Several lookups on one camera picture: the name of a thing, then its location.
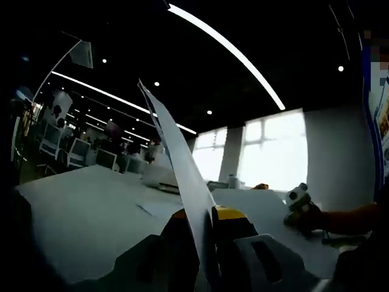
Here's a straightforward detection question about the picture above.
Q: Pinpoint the ceiling air conditioner unit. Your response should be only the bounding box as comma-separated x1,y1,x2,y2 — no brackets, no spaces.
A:
69,41,94,69

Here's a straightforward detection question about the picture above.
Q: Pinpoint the thin ceiling light strip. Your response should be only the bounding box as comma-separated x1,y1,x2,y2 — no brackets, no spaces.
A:
51,71,198,134

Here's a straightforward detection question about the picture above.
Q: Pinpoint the white paper sheet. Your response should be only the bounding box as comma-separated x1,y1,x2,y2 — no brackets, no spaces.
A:
138,78,222,292

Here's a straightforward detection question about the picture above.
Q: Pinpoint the white table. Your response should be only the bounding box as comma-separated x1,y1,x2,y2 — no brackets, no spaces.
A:
15,165,343,283

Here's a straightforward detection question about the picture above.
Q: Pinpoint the pink wall screen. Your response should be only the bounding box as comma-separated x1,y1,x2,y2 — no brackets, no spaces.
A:
106,120,125,138

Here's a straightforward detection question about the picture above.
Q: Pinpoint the row of white office chairs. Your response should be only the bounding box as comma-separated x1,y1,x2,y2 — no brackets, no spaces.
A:
38,123,118,171

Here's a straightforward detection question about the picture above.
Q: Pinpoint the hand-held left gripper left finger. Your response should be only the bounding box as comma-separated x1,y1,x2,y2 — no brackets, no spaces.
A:
72,208,201,292

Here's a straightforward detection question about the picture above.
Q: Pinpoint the white printer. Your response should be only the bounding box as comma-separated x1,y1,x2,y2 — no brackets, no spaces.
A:
141,165,183,192

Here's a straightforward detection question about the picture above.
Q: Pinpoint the small paper slip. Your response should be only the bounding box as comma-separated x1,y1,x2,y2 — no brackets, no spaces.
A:
135,194,186,217

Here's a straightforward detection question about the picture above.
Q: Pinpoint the group of seated people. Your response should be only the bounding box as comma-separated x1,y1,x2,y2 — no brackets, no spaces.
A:
45,103,143,165

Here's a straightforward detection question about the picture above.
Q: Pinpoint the wall poster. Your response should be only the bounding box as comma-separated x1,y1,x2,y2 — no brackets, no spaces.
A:
361,30,389,195

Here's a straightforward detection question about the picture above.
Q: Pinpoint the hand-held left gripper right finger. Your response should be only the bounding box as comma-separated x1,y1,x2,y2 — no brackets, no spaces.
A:
212,206,335,292

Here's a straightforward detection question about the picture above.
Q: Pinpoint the operator in black shirt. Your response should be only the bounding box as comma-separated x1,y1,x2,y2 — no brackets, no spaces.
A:
332,234,389,292

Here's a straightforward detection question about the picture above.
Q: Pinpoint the wide ceiling light strip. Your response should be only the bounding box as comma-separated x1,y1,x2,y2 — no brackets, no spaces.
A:
167,3,286,111

